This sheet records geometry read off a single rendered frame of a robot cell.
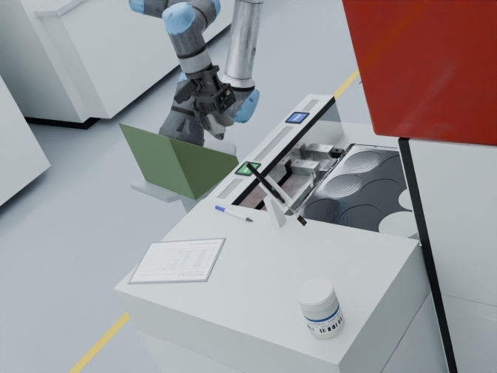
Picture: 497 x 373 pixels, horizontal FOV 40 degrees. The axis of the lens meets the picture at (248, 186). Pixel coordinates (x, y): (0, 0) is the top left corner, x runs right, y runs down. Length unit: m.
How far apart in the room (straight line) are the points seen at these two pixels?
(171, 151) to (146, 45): 3.05
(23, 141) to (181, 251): 2.88
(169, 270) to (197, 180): 0.53
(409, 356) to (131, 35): 3.78
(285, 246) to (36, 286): 2.28
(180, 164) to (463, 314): 0.93
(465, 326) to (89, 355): 1.88
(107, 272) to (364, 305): 2.26
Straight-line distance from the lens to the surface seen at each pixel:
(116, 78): 4.86
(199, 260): 1.61
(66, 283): 3.57
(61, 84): 4.88
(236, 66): 2.11
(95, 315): 3.26
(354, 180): 1.81
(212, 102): 1.66
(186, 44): 1.62
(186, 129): 2.16
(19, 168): 4.45
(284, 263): 1.51
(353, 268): 1.44
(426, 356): 1.62
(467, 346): 1.66
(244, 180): 1.84
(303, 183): 1.89
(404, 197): 1.70
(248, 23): 2.07
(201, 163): 2.08
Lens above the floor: 1.91
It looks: 32 degrees down
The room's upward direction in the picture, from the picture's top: 21 degrees counter-clockwise
